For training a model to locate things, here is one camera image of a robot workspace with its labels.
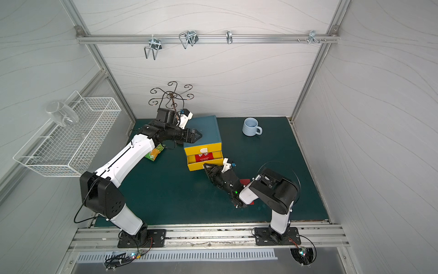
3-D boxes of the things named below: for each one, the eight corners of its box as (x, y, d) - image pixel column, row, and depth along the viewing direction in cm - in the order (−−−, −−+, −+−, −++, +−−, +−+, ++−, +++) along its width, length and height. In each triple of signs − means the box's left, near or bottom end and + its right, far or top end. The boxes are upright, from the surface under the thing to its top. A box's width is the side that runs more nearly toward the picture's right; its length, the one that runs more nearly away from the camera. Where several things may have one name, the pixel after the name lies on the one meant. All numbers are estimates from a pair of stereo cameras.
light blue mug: (243, 140, 117) (245, 128, 107) (242, 129, 123) (244, 117, 114) (259, 140, 117) (262, 128, 107) (257, 129, 123) (260, 117, 114)
